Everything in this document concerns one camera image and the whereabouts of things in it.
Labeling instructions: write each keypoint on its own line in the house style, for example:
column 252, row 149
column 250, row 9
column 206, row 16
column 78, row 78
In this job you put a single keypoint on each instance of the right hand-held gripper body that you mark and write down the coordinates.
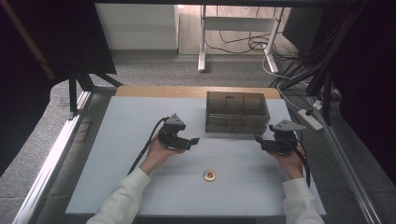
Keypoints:
column 283, row 141

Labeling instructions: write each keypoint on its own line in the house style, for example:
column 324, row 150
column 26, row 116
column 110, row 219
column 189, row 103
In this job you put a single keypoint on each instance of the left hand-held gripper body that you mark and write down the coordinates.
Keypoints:
column 172, row 138

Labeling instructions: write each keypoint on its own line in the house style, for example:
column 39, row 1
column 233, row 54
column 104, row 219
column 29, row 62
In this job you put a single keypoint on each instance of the transparent brown drawer organizer box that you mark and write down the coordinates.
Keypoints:
column 236, row 113

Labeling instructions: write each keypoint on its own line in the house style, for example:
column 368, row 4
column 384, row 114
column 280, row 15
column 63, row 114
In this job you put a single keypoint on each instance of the person's right hand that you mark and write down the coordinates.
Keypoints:
column 289, row 163

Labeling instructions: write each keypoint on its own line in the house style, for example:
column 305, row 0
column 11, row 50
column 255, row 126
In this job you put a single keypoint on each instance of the person's left hand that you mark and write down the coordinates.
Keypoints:
column 157, row 155

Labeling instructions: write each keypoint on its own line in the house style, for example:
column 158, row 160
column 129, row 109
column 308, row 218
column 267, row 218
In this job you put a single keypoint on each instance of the white power strip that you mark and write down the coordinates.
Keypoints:
column 309, row 119

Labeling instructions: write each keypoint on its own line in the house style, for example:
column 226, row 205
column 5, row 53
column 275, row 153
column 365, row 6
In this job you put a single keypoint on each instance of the round gold and red badge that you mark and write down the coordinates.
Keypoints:
column 209, row 175

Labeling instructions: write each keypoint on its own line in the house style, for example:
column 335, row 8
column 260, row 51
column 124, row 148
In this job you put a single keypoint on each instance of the wooden table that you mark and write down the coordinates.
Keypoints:
column 162, row 91

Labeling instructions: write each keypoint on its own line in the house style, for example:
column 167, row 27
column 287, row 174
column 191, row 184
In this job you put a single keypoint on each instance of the small white plug adapter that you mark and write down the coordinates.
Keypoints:
column 318, row 104

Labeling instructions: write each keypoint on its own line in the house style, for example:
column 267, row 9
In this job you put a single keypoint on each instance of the black metal stand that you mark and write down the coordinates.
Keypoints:
column 73, row 93
column 326, row 99

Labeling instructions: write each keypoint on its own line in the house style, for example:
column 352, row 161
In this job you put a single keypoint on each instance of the dark monitor panel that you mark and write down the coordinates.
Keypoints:
column 299, row 31

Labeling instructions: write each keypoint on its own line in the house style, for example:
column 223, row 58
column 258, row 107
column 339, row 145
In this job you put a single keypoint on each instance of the black curtain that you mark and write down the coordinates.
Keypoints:
column 367, row 77
column 46, row 46

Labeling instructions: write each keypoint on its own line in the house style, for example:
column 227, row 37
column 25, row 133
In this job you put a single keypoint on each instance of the white cabinet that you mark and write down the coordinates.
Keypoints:
column 137, row 28

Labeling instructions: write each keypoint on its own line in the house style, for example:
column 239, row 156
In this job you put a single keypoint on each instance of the aluminium frame rail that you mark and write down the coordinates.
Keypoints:
column 49, row 168
column 345, row 165

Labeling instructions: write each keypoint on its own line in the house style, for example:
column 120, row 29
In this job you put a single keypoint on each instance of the white metal desk frame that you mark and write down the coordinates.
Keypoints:
column 239, row 23

